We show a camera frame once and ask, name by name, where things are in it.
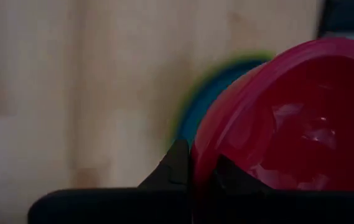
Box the black aluminium table frame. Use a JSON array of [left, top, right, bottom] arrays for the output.
[[315, 0, 354, 50]]

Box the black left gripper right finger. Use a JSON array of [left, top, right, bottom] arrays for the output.
[[192, 154, 354, 224]]

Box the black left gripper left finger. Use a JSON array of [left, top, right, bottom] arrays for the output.
[[27, 139, 193, 224]]

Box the small pink plastic bowl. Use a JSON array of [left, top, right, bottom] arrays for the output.
[[190, 37, 354, 195]]

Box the large teal blue plastic bowl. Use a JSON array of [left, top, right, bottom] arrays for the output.
[[175, 60, 269, 147]]

